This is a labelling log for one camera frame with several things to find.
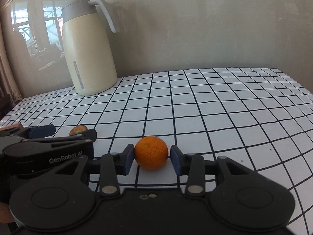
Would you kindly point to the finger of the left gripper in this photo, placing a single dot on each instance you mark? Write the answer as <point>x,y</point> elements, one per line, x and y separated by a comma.
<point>31,132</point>
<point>87,134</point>

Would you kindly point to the beige floral curtain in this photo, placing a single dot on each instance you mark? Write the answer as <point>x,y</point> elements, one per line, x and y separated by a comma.
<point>8,83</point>

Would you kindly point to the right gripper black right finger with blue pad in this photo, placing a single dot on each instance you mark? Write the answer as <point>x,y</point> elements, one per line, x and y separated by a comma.
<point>195,167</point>

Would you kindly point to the cream thermos jug grey lid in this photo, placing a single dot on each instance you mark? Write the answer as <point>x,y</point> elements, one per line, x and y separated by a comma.
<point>86,45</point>

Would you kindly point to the wooden chair woven back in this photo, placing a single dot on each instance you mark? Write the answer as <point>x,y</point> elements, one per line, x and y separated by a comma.
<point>5,105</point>

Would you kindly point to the brown cardboard box tray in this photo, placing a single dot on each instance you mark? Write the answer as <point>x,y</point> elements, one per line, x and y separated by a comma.
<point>11,127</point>

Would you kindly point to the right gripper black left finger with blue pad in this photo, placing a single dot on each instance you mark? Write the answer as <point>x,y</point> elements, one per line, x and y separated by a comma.
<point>109,166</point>

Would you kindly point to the small carrot stub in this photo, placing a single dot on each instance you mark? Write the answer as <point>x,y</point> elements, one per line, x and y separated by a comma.
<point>78,129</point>

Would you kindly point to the white black grid tablecloth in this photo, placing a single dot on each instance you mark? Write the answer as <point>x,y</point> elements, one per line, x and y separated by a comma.
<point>261,118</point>

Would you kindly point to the person's hand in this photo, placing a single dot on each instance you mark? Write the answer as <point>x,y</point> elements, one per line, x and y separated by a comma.
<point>5,214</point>

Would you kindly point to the orange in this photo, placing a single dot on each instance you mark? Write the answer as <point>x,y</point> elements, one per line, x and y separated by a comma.
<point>151,153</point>

